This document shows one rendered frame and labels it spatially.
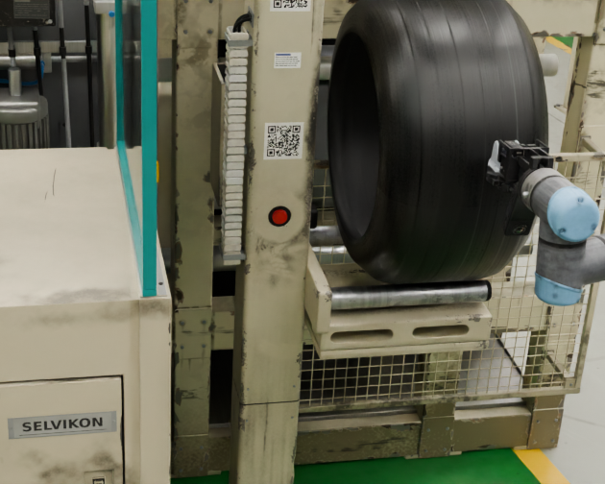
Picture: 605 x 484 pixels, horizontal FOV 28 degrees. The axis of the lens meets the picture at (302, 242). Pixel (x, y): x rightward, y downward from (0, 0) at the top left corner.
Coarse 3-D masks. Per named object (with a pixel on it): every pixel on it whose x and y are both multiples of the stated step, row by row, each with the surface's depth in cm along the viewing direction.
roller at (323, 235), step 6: (318, 228) 265; (324, 228) 265; (330, 228) 265; (336, 228) 266; (312, 234) 264; (318, 234) 264; (324, 234) 264; (330, 234) 265; (336, 234) 265; (312, 240) 264; (318, 240) 264; (324, 240) 264; (330, 240) 265; (336, 240) 265; (342, 240) 265; (312, 246) 265; (318, 246) 266
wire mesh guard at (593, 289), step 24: (576, 168) 294; (336, 264) 293; (552, 312) 312; (528, 336) 314; (312, 360) 304; (456, 360) 313; (480, 360) 314; (384, 384) 312; (528, 384) 321; (576, 384) 323; (312, 408) 309; (336, 408) 311; (360, 408) 312
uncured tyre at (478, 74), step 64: (384, 0) 228; (448, 0) 227; (384, 64) 219; (448, 64) 216; (512, 64) 219; (384, 128) 219; (448, 128) 214; (512, 128) 217; (384, 192) 222; (448, 192) 217; (384, 256) 230; (448, 256) 228; (512, 256) 233
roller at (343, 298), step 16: (336, 288) 240; (352, 288) 241; (368, 288) 241; (384, 288) 242; (400, 288) 242; (416, 288) 243; (432, 288) 243; (448, 288) 244; (464, 288) 245; (480, 288) 245; (336, 304) 239; (352, 304) 240; (368, 304) 241; (384, 304) 242; (400, 304) 243; (416, 304) 244
